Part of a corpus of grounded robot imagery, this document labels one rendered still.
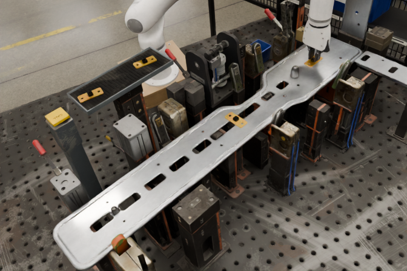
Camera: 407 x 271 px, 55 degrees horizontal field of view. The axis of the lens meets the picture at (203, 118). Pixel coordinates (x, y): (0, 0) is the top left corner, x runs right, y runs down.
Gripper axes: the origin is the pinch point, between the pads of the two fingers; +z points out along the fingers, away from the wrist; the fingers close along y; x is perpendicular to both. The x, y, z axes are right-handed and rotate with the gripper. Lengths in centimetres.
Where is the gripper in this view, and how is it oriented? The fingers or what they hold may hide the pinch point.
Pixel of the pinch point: (314, 55)
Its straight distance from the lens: 169.6
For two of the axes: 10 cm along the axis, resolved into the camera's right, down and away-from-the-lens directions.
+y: 6.8, 4.8, -5.6
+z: 0.8, 7.1, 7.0
